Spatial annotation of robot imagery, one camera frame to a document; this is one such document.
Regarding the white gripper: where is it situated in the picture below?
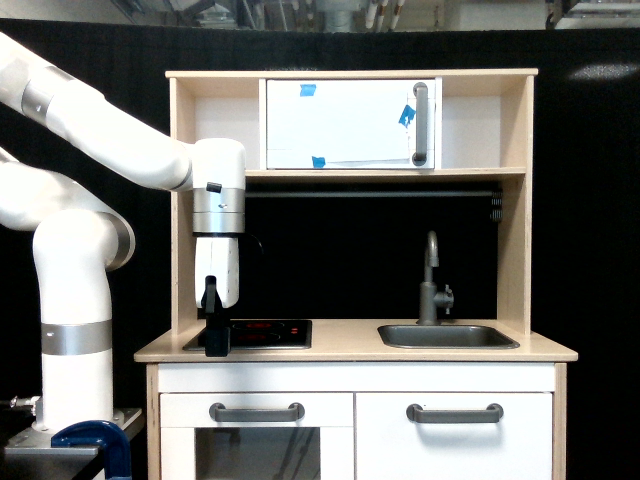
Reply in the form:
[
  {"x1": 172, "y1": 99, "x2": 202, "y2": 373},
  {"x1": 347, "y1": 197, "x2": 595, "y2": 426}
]
[{"x1": 194, "y1": 237, "x2": 239, "y2": 357}]

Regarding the white cabinet door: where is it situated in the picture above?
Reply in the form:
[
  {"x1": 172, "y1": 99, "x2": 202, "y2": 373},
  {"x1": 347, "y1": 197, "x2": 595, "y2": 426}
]
[{"x1": 355, "y1": 392, "x2": 552, "y2": 479}]

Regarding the grey cabinet door handle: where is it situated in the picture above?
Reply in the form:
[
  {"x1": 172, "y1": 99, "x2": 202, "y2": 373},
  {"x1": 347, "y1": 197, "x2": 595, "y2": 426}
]
[{"x1": 406, "y1": 403, "x2": 504, "y2": 424}]

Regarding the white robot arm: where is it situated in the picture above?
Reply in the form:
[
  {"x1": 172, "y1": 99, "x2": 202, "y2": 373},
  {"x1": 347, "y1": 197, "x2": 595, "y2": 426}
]
[{"x1": 1, "y1": 36, "x2": 246, "y2": 433}]

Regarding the white oven door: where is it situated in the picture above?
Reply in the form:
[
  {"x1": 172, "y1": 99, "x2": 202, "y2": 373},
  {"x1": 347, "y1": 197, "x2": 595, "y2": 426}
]
[{"x1": 160, "y1": 393, "x2": 355, "y2": 479}]

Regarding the white microwave door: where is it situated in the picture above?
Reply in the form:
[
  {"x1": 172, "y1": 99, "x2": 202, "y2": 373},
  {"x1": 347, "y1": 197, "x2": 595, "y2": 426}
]
[{"x1": 266, "y1": 78, "x2": 442, "y2": 170}]

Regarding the black toy stove top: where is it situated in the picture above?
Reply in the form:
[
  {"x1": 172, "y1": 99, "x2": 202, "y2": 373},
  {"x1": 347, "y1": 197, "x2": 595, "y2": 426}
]
[{"x1": 182, "y1": 319, "x2": 313, "y2": 352}]

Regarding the blue metal clamp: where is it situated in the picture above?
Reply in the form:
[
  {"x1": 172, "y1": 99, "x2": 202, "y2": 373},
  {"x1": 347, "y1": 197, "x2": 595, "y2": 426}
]
[{"x1": 50, "y1": 420, "x2": 132, "y2": 480}]

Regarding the blue tape piece bottom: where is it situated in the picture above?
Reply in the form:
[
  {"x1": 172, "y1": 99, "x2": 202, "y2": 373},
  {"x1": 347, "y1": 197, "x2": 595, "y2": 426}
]
[{"x1": 312, "y1": 156, "x2": 326, "y2": 169}]

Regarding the blue tape piece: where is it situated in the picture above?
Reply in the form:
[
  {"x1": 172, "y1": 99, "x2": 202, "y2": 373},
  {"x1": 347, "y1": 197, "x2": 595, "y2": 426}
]
[
  {"x1": 312, "y1": 156, "x2": 326, "y2": 169},
  {"x1": 399, "y1": 104, "x2": 416, "y2": 129},
  {"x1": 300, "y1": 84, "x2": 317, "y2": 98}
]

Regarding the grey toy sink basin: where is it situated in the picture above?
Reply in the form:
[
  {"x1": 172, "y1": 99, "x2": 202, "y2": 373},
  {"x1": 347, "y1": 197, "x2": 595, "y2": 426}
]
[{"x1": 378, "y1": 325, "x2": 519, "y2": 349}]

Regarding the grey toy faucet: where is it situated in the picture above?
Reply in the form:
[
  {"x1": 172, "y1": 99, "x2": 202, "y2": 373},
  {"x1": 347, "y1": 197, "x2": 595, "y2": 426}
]
[{"x1": 417, "y1": 231, "x2": 454, "y2": 326}]

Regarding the blue tape piece top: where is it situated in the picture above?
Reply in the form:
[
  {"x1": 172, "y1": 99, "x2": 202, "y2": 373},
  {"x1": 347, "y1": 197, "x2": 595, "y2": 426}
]
[{"x1": 300, "y1": 84, "x2": 317, "y2": 98}]

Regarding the blue tape piece right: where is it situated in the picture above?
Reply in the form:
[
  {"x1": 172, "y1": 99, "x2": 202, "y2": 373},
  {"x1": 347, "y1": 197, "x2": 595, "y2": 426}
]
[{"x1": 399, "y1": 104, "x2": 416, "y2": 129}]

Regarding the grey oven door handle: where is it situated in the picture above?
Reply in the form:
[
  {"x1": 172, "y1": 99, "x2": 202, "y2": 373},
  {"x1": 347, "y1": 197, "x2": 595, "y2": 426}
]
[{"x1": 209, "y1": 402, "x2": 306, "y2": 423}]

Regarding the grey hanging rail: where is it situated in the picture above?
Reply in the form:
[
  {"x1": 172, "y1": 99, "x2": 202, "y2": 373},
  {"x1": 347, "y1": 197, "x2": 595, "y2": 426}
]
[{"x1": 247, "y1": 190, "x2": 504, "y2": 223}]

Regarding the wooden play kitchen frame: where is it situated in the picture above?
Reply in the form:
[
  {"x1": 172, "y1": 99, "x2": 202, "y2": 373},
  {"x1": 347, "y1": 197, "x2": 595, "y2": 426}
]
[{"x1": 135, "y1": 68, "x2": 578, "y2": 479}]

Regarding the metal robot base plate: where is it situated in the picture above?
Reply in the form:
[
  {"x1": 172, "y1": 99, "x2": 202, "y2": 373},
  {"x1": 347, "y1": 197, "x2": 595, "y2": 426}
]
[{"x1": 3, "y1": 407, "x2": 144, "y2": 457}]

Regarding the grey microwave door handle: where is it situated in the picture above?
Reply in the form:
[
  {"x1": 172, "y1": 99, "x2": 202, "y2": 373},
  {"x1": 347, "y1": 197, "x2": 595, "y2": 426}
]
[{"x1": 412, "y1": 82, "x2": 429, "y2": 167}]

